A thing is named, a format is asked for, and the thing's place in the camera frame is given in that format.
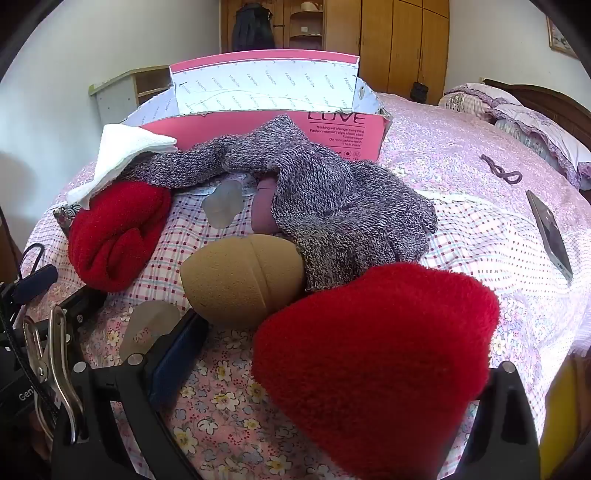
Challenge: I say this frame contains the wooden wardrobe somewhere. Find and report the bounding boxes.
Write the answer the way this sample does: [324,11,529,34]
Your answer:
[221,0,451,100]

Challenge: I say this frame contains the dark patterned fabric pouch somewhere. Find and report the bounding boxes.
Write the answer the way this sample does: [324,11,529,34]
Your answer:
[53,205,84,232]

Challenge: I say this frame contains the black hanging jacket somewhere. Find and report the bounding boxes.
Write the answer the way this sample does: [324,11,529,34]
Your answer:
[231,2,276,52]

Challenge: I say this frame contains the framed wall picture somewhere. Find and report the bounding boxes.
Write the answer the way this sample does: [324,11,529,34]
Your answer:
[546,16,580,60]

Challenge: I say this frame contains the yellow object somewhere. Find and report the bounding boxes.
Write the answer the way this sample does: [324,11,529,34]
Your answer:
[540,360,583,480]

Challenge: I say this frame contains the translucent silicone puff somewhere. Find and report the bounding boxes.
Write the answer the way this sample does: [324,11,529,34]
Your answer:
[202,179,245,230]
[119,301,182,365]

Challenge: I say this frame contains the purple hair tie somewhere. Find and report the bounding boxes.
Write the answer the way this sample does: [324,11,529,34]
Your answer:
[480,154,523,185]

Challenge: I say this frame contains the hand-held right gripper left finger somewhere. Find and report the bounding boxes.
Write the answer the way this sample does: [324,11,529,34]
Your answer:
[51,309,209,480]

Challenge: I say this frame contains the black cable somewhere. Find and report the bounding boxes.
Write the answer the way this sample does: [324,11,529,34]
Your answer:
[21,243,45,278]

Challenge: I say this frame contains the beige sock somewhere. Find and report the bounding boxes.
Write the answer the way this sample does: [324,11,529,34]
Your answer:
[180,234,306,330]

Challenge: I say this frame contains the white cloth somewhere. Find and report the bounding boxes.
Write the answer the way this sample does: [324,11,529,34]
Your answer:
[67,124,178,208]

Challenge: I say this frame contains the pink makeup sponge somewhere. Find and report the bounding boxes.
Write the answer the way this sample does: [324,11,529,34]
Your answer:
[252,178,280,236]

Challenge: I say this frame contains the grey knit sock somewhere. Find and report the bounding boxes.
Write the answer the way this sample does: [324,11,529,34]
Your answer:
[270,143,439,294]
[122,114,324,190]

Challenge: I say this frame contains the pink floral bedspread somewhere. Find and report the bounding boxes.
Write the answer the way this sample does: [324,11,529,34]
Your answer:
[21,90,591,480]

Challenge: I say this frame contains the lilac frilled pillow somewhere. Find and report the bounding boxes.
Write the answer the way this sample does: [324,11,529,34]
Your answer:
[489,104,591,190]

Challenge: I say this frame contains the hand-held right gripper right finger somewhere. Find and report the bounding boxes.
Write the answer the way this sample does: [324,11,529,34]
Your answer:
[455,361,541,480]

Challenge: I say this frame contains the white desk with shelves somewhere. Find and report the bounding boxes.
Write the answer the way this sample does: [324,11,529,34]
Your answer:
[89,65,174,125]

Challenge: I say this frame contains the pink cardboard shoe box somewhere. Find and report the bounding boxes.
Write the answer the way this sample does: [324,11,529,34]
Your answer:
[122,50,393,162]

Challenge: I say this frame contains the floral frilled pillow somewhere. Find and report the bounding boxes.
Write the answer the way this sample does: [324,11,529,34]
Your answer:
[438,83,522,121]

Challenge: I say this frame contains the purple ruffled pillows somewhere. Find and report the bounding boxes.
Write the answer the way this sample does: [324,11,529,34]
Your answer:
[482,78,591,134]

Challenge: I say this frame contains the red fuzzy sock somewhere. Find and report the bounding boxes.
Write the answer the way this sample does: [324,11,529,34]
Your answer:
[252,263,502,480]
[68,181,172,292]

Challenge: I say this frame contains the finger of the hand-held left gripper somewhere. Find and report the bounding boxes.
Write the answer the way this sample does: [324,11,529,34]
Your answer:
[62,287,109,330]
[11,265,58,301]

